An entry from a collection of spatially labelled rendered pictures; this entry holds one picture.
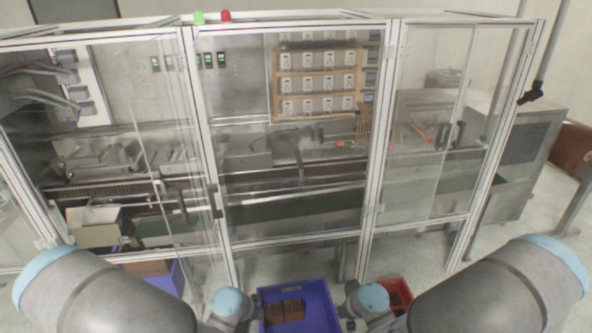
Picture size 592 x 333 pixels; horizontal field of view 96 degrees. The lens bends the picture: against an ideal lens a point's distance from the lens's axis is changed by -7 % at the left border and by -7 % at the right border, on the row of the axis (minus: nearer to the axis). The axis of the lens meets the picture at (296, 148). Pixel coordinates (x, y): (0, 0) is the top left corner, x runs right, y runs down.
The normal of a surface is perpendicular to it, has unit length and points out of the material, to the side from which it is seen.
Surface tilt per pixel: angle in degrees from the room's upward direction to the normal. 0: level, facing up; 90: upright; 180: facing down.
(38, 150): 90
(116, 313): 35
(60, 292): 25
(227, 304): 19
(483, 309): 40
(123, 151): 90
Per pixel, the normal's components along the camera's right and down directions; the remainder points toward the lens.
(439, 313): -0.80, -0.44
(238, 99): 0.14, 0.48
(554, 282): 0.22, -0.46
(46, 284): -0.17, -0.62
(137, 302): 0.59, -0.69
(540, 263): 0.02, -0.83
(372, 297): 0.12, -0.68
